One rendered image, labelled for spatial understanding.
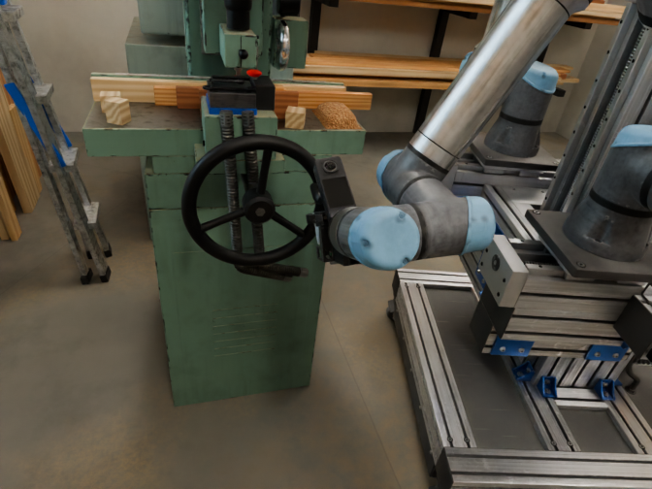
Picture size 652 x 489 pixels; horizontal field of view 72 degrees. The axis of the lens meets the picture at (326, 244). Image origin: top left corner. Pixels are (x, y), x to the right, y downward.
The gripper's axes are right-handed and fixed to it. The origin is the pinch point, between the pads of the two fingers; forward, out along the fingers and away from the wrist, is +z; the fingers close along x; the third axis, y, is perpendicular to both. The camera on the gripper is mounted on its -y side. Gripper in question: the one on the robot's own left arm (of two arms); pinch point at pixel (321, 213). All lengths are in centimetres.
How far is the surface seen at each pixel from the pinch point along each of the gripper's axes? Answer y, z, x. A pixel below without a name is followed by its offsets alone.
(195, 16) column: -51, 38, -19
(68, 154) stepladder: -27, 102, -71
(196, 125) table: -20.7, 17.6, -21.4
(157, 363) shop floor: 49, 75, -46
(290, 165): -10.9, 20.9, -1.6
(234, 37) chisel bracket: -38.9, 18.5, -11.3
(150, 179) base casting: -10.4, 20.5, -32.5
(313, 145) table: -15.0, 18.8, 4.0
